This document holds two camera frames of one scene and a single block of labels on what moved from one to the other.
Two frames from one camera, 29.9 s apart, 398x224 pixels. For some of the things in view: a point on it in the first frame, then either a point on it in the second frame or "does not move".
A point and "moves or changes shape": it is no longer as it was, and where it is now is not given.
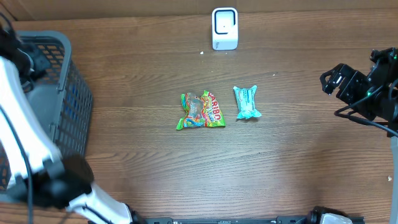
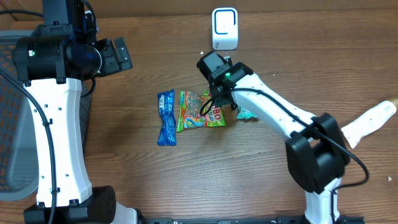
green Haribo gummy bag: [201, 111] does not move
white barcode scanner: [224, 22] does not move
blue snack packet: [71, 101] moves or changes shape
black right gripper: [352, 77] to [218, 99]
